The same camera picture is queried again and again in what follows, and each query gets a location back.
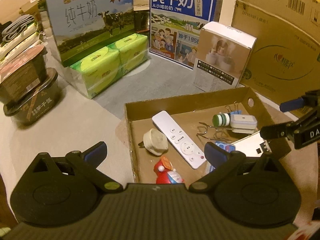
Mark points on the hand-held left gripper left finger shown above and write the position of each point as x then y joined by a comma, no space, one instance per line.
96,153

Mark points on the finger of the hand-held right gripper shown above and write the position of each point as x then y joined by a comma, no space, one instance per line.
291,104
275,131

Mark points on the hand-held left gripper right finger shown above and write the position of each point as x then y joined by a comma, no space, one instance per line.
215,155

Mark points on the blue tissue packet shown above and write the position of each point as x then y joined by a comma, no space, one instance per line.
225,146

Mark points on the white square box lid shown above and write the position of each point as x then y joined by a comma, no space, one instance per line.
250,142

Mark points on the white lidded container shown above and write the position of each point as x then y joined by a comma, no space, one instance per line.
243,123

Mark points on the white green striped small bottle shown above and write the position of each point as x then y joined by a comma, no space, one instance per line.
221,119

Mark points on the blue binder clip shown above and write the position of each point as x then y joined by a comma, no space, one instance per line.
236,112

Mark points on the white remote control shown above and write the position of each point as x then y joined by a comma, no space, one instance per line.
175,135

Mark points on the shallow cardboard box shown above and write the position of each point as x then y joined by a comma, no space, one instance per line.
148,165

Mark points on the red and blue cat toy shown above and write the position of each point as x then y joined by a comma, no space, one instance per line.
165,177

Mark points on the beige plug adapter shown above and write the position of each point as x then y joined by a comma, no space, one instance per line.
155,141

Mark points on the large brown cardboard box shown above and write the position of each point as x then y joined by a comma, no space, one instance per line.
280,55

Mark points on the black instant rice bowl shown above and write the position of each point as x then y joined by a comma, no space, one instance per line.
22,77
37,102

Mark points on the green tissue pack bundle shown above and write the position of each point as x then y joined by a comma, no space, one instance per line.
100,67

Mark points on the white humidifier box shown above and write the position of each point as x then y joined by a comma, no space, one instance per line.
220,55

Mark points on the red and white packet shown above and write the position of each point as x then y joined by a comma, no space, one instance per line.
307,233

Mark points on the stack of white packets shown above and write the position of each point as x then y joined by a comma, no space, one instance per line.
22,42

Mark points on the milk carton with cow picture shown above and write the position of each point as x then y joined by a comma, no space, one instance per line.
82,17

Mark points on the small dark box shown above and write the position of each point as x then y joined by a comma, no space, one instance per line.
142,20

